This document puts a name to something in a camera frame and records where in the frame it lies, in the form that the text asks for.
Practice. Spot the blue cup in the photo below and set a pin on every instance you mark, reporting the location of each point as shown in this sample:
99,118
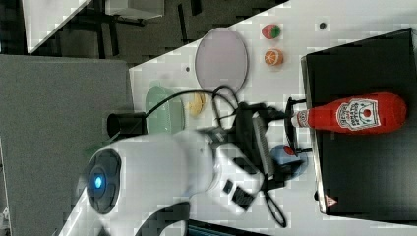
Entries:
293,164

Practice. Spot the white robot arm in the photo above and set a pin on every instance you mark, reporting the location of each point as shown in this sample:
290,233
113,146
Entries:
143,186

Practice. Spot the lilac oval plate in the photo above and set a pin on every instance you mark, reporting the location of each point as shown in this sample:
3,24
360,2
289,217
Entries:
221,59

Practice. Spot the yellow banana toy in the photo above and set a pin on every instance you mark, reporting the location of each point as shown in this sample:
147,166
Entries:
196,106

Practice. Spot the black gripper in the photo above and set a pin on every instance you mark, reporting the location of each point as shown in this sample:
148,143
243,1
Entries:
251,123

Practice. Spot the large black pot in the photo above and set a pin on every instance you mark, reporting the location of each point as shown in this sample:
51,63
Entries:
127,125

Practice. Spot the orange half toy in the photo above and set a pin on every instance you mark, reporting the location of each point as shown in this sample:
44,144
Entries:
273,57

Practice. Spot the black oven door handle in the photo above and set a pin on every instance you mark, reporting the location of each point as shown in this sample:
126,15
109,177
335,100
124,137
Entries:
290,130

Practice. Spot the red ketchup bottle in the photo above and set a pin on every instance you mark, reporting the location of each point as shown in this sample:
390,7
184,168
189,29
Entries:
368,114

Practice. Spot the green spatula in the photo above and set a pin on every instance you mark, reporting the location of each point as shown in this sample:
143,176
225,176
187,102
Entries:
91,150

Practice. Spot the black steel toaster oven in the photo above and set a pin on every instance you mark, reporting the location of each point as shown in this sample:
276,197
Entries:
372,176

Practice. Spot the white side table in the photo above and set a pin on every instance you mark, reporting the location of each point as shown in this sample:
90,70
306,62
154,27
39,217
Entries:
44,17

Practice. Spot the strawberry toy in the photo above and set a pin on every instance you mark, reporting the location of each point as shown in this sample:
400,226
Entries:
271,31

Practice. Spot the green perforated colander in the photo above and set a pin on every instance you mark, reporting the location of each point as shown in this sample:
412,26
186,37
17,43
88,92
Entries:
168,117

